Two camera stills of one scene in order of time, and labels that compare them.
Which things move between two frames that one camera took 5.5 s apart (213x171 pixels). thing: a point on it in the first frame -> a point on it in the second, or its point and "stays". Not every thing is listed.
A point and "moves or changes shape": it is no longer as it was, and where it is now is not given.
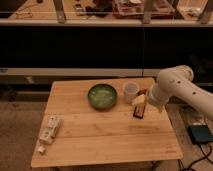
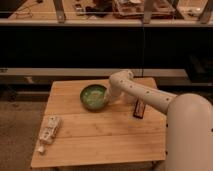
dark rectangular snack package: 139,111 stays
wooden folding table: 98,126 stays
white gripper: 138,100 -> 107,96
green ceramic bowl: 102,97 moves or changes shape
